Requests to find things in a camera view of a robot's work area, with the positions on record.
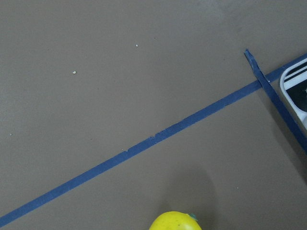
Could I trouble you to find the silver digital kitchen scale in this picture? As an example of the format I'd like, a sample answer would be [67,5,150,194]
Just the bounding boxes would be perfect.
[279,59,307,134]

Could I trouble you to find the yellow mango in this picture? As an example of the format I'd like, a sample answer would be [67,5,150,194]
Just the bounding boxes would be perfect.
[149,211,202,230]

